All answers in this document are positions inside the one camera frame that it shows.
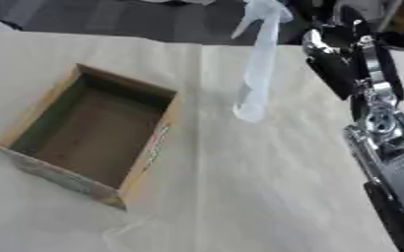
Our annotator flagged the tan cardboard box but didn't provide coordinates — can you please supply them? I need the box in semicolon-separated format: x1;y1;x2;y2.
0;62;183;211

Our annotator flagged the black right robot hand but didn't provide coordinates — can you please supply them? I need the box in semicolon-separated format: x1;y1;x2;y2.
300;5;404;123

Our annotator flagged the white spray bottle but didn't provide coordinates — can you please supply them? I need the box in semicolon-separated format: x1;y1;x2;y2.
230;0;296;124

